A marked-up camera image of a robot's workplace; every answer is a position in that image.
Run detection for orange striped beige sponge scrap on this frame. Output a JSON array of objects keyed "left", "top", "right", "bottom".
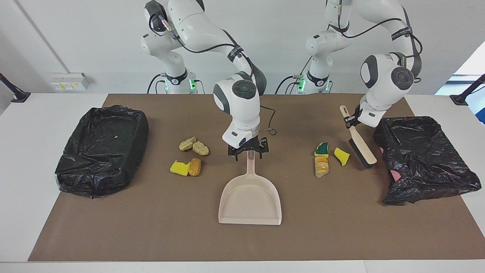
[{"left": 314, "top": 156, "right": 330, "bottom": 178}]

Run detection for yellow sponge wedge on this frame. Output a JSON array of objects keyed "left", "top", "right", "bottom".
[{"left": 334, "top": 148, "right": 350, "bottom": 166}]

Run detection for black clamp post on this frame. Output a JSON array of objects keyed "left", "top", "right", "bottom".
[
  {"left": 450, "top": 74, "right": 485, "bottom": 106},
  {"left": 0, "top": 73, "right": 31, "bottom": 103}
]

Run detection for black base cable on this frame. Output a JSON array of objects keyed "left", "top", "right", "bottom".
[
  {"left": 275, "top": 61, "right": 312, "bottom": 94},
  {"left": 147, "top": 74, "right": 167, "bottom": 94}
]

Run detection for black right base cable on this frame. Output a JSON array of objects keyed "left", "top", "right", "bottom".
[{"left": 147, "top": 74, "right": 167, "bottom": 94}]

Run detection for black left base cable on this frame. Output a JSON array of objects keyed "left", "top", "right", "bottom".
[{"left": 275, "top": 61, "right": 312, "bottom": 94}]

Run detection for rectangular bin with black bag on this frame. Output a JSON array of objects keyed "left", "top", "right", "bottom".
[{"left": 55, "top": 105, "right": 149, "bottom": 199}]

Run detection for beige crumbly sponge scrap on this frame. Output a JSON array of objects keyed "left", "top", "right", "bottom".
[{"left": 192, "top": 141, "right": 210, "bottom": 156}]

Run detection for brown table mat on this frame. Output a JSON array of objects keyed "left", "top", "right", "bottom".
[{"left": 28, "top": 94, "right": 485, "bottom": 262}]

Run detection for beige hand brush black bristles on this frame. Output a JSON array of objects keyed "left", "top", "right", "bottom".
[{"left": 339, "top": 105, "right": 378, "bottom": 169}]

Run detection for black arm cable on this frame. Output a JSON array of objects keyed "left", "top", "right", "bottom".
[
  {"left": 326, "top": 0, "right": 423, "bottom": 82},
  {"left": 159, "top": 15, "right": 277, "bottom": 136}
]

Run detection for beige plastic dustpan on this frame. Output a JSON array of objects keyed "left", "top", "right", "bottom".
[{"left": 218, "top": 150, "right": 282, "bottom": 226}]

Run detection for white wall socket strip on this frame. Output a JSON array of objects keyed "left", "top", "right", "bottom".
[{"left": 50, "top": 72, "right": 91, "bottom": 92}]

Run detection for pale grey-beige sponge scrap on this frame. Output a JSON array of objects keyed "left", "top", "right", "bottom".
[{"left": 179, "top": 136, "right": 197, "bottom": 152}]

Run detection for pink bin with black bag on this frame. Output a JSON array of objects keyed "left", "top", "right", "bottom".
[{"left": 373, "top": 116, "right": 482, "bottom": 206}]

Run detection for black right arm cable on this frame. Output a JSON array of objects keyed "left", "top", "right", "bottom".
[{"left": 159, "top": 15, "right": 277, "bottom": 136}]

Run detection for brown sponge scrap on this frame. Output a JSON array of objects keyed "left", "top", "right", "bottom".
[{"left": 188, "top": 158, "right": 202, "bottom": 177}]

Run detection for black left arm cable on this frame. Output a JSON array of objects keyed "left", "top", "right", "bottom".
[{"left": 326, "top": 0, "right": 423, "bottom": 82}]

